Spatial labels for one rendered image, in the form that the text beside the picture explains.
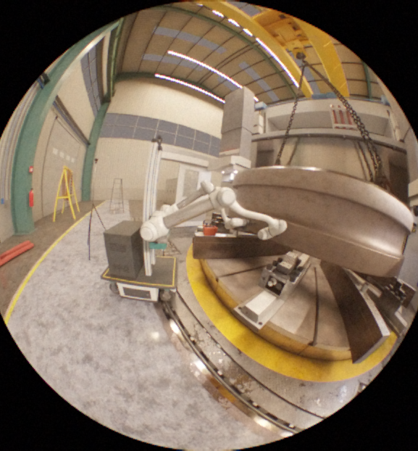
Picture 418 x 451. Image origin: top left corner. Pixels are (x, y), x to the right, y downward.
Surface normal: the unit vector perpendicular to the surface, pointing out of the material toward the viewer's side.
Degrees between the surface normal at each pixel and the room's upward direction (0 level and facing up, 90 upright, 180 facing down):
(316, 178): 90
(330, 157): 90
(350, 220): 90
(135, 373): 0
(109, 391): 0
